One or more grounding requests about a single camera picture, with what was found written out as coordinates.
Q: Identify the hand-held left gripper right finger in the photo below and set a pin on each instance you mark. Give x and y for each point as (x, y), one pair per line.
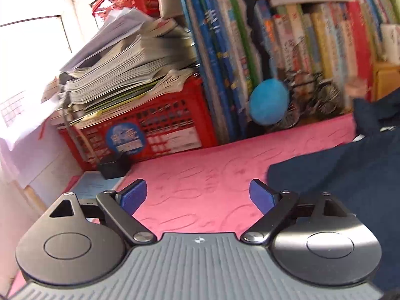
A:
(261, 195)

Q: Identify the stack of papers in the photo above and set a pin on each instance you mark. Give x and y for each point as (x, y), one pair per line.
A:
(125, 65)

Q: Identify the white printed box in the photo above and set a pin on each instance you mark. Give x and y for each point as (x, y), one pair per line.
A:
(390, 42)

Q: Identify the white cardboard box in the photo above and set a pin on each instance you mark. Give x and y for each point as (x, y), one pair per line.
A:
(28, 150)

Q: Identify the red plastic crate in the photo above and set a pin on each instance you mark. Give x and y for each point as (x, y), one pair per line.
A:
(175, 125)

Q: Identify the small black box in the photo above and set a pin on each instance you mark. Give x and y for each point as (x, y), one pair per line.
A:
(114, 165)

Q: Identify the row of colourful books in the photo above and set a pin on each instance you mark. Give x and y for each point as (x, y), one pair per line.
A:
(297, 43)

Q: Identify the light blue paper sheet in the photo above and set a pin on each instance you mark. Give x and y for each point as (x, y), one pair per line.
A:
(90, 187)

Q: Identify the pink patterned mat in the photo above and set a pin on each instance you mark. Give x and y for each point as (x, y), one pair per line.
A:
(203, 175)

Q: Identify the wooden drawer organizer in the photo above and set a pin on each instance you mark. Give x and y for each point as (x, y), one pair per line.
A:
(387, 81)

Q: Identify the miniature bicycle model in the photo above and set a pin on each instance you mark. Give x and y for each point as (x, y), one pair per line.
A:
(315, 100)

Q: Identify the blue plush ball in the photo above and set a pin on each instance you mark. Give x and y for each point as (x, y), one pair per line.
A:
(268, 101)

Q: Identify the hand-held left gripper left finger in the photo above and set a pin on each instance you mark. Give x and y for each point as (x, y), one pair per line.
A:
(134, 195)

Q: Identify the white navy red jacket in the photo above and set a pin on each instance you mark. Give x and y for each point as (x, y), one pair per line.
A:
(343, 175)

